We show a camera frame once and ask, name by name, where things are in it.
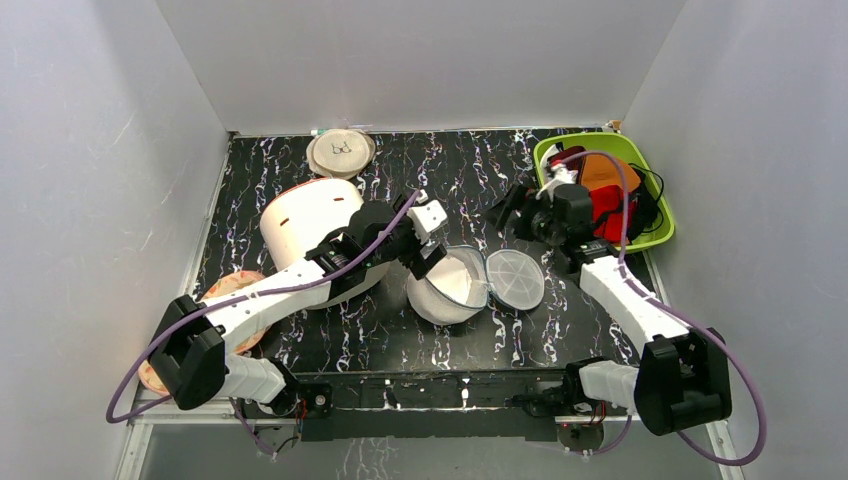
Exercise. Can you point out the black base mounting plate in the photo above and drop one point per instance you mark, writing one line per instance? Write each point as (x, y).
(533, 404)

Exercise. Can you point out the dark red bra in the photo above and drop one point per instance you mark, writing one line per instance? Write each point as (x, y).
(559, 158)

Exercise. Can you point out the green plastic basin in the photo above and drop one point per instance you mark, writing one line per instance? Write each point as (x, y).
(624, 149)

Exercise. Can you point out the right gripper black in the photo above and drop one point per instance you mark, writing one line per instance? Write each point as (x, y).
(521, 216)

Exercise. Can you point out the small beige round bra bag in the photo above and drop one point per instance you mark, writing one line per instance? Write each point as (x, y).
(340, 153)

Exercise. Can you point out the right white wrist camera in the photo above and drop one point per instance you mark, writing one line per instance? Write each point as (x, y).
(559, 174)

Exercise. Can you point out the white mesh laundry bag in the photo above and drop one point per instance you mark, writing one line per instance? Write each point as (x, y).
(463, 283)

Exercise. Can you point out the pink floral flat laundry bag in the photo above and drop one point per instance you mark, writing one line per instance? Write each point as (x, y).
(226, 285)

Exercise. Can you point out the large beige cylindrical laundry bag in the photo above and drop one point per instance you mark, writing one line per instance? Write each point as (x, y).
(295, 223)

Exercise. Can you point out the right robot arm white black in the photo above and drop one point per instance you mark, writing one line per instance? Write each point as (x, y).
(682, 378)

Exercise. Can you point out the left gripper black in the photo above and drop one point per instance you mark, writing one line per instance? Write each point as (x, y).
(415, 262)

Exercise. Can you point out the orange black bra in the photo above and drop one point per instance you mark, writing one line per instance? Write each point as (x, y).
(597, 172)

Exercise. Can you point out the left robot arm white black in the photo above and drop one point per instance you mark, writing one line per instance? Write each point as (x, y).
(194, 354)

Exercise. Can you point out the red black bra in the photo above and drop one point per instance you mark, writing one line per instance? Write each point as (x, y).
(607, 214)

